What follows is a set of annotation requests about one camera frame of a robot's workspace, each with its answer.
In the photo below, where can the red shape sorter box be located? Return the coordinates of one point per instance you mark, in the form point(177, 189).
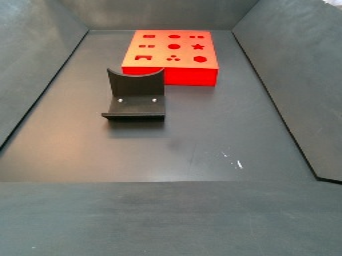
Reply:
point(182, 52)

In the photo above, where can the black curved holder stand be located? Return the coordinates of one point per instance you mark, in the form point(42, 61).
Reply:
point(138, 96)

